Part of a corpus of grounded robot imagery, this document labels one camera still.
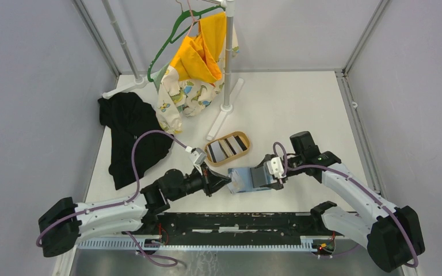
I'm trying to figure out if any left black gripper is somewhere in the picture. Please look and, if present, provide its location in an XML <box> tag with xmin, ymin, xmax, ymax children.
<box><xmin>170</xmin><ymin>161</ymin><xmax>231</xmax><ymax>201</ymax></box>

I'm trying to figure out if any dark credit card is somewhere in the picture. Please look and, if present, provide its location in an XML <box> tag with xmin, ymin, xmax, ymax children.
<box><xmin>250</xmin><ymin>168</ymin><xmax>270</xmax><ymax>187</ymax></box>

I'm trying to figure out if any blue card holder wallet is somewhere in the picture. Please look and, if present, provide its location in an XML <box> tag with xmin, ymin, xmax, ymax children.
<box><xmin>228</xmin><ymin>167</ymin><xmax>254</xmax><ymax>193</ymax></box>

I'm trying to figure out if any oval wooden card tray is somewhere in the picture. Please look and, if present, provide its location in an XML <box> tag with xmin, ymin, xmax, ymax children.
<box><xmin>204</xmin><ymin>131</ymin><xmax>251</xmax><ymax>167</ymax></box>

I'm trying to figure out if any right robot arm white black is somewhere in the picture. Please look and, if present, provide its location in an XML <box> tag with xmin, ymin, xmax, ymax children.
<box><xmin>249</xmin><ymin>131</ymin><xmax>425</xmax><ymax>273</ymax></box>

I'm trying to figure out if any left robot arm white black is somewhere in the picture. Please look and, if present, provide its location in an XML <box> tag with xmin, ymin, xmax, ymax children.
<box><xmin>36</xmin><ymin>164</ymin><xmax>231</xmax><ymax>258</ymax></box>

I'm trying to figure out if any white metal clothes rack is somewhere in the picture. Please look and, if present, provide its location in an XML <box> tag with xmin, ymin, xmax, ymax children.
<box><xmin>102</xmin><ymin>1</ymin><xmax>244</xmax><ymax>141</ymax></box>

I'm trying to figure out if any yellow dinosaur print jacket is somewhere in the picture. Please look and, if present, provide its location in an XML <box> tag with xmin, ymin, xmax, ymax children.
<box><xmin>155</xmin><ymin>12</ymin><xmax>227</xmax><ymax>134</ymax></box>

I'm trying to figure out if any black garment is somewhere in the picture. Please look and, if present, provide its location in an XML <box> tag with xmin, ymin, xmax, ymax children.
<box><xmin>98</xmin><ymin>92</ymin><xmax>173</xmax><ymax>190</ymax></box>

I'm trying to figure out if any green clothes hanger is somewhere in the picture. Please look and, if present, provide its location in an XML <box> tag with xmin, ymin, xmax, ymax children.
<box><xmin>147</xmin><ymin>5</ymin><xmax>226</xmax><ymax>82</ymax></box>

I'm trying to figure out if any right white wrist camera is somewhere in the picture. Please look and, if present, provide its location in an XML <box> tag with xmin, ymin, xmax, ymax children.
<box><xmin>266</xmin><ymin>157</ymin><xmax>286</xmax><ymax>179</ymax></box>

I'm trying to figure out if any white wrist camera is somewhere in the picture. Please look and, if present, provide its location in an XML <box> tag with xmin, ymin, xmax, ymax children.
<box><xmin>185</xmin><ymin>146</ymin><xmax>207</xmax><ymax>173</ymax></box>
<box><xmin>266</xmin><ymin>157</ymin><xmax>286</xmax><ymax>179</ymax></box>

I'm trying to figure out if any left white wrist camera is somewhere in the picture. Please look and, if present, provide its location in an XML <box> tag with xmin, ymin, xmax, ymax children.
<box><xmin>185</xmin><ymin>146</ymin><xmax>207</xmax><ymax>173</ymax></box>

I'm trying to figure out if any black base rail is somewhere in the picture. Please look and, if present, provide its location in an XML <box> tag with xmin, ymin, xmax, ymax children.
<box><xmin>133</xmin><ymin>212</ymin><xmax>333</xmax><ymax>246</ymax></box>

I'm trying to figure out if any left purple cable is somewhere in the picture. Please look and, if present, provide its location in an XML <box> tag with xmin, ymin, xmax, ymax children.
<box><xmin>36</xmin><ymin>129</ymin><xmax>191</xmax><ymax>248</ymax></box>

